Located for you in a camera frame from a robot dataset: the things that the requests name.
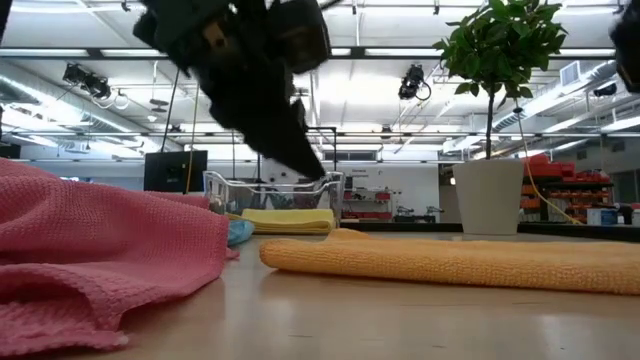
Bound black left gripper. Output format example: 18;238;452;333
132;0;326;181

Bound yellow microfiber towel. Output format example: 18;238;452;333
224;207;337;236

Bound orange microfiber towel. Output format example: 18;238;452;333
258;227;640;296

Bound blue microfiber towel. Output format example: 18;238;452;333
227;219;256;247

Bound pink microfiber towel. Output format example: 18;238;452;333
0;157;241;359

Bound clear plastic bin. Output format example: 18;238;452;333
202;169;346;236

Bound black monitor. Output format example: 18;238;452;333
143;149;209;194

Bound shelf with red bins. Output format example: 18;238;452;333
342;187;394;221

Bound red storage shelf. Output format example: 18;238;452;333
519;153;614;225

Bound black ceiling spotlights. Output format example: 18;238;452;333
61;62;113;101

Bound white blue carton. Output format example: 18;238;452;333
587;207;619;226

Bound potted plant in white pot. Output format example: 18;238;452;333
432;0;570;236

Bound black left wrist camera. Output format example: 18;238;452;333
272;0;333;75

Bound black overhead camera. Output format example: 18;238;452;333
397;63;433;102

